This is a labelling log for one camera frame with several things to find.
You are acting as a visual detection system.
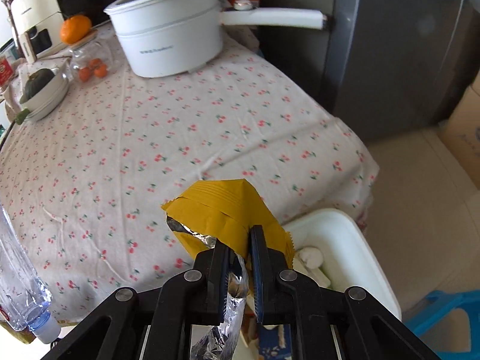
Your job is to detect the cherry print tablecloth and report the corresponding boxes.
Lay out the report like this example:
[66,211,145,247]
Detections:
[1,25,379,323]

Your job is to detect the cardboard box with logo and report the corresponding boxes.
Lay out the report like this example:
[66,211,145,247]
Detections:
[439,85,480,189]

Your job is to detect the clear plastic water bottle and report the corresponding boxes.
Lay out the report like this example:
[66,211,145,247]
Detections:
[1,210,61,344]

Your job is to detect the cream air fryer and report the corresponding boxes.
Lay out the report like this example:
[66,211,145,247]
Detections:
[11,0,66,63]

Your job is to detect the yellow foil snack wrapper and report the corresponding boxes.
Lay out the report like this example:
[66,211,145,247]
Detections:
[162,179,295,359]

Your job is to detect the dark green pumpkin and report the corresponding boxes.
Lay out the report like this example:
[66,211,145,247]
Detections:
[24,68,55,100]

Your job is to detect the white plastic trash bin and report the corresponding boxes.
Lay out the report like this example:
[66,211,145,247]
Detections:
[286,210,401,322]

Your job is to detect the blue cracker box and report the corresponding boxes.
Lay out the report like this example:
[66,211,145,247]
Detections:
[259,325,292,360]

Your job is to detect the white tissue ball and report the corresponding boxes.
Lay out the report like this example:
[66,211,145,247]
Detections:
[297,246,324,270]

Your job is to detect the orange tangerine on jar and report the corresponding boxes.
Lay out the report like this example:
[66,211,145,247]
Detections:
[59,15,92,45]

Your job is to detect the red labelled spice jar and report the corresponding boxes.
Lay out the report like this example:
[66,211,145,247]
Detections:
[0,56,14,87]

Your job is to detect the grey refrigerator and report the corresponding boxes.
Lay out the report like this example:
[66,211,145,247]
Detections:
[259,0,479,142]

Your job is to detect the glass jar with tangerines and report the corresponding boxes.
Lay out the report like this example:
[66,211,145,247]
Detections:
[68,29,112,84]

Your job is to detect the white electric cooking pot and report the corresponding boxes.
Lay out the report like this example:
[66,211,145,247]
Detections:
[104,0,327,78]

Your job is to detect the cream bowl with lid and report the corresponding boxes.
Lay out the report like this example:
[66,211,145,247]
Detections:
[15,67,69,125]

